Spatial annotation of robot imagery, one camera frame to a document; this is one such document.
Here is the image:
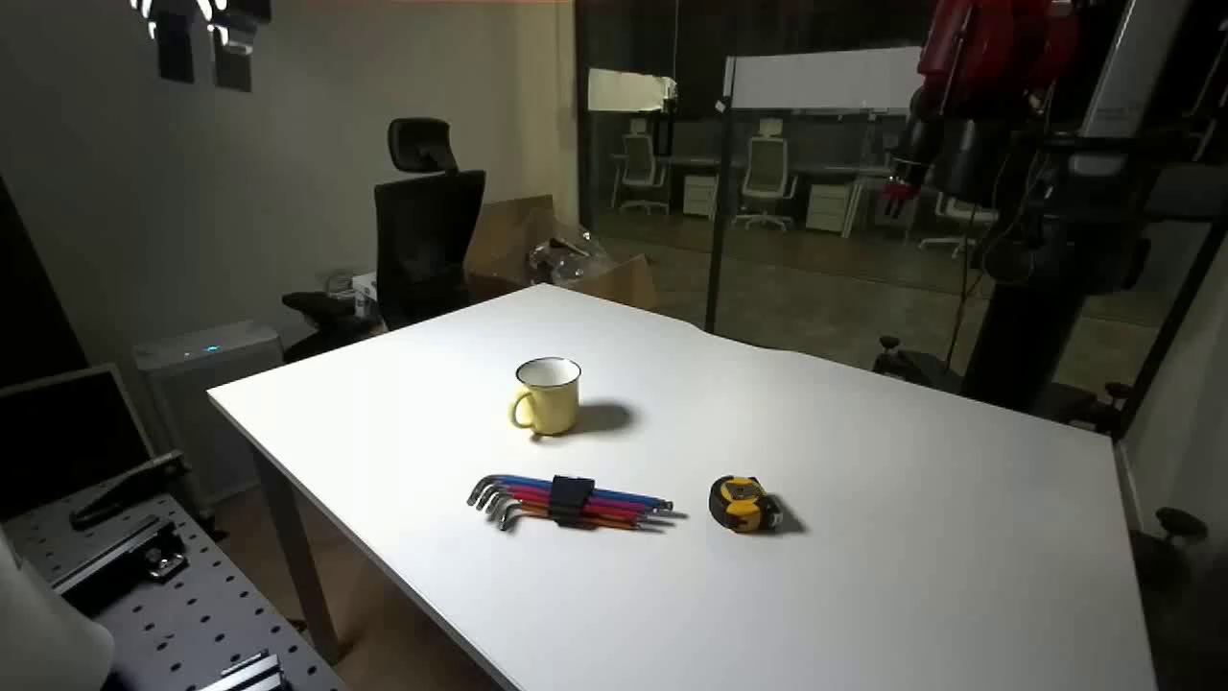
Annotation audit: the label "yellow enamel mug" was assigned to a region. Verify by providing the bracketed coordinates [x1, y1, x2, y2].
[506, 355, 586, 442]

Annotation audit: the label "clear plastic bag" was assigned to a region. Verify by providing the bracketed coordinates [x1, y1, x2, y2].
[524, 228, 619, 287]

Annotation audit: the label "brown cardboard box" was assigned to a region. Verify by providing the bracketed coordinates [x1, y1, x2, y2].
[460, 191, 664, 312]

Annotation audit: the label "black stand pole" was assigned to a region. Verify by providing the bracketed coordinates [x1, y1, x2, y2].
[703, 0, 748, 334]

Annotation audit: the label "white mesh office chair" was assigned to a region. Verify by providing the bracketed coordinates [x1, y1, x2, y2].
[610, 117, 670, 215]
[731, 117, 802, 237]

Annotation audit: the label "yellow black tape measure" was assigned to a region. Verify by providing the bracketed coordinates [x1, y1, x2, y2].
[706, 470, 788, 538]

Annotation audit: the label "black office chair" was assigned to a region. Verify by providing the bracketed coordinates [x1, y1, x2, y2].
[279, 117, 491, 365]

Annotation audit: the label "white office cabinet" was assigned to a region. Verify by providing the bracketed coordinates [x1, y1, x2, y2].
[802, 176, 886, 241]

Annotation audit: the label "white whiteboard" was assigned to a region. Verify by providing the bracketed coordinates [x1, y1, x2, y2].
[720, 46, 928, 117]

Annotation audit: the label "white air purifier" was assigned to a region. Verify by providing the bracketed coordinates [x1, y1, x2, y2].
[130, 319, 288, 510]

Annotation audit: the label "red robot in background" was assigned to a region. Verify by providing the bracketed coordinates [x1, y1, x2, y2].
[886, 0, 1084, 215]

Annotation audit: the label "metal optical breadboard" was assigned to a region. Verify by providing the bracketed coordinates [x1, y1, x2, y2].
[0, 493, 350, 691]

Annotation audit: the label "dark laptop screen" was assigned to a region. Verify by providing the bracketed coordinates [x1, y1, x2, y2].
[0, 360, 184, 522]

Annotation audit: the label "white wall sign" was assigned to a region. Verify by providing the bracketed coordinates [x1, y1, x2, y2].
[584, 66, 678, 117]

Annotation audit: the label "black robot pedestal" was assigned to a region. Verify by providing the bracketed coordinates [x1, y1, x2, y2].
[957, 126, 1154, 426]

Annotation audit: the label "dark wall panels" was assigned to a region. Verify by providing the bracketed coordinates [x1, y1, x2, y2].
[125, 0, 275, 97]

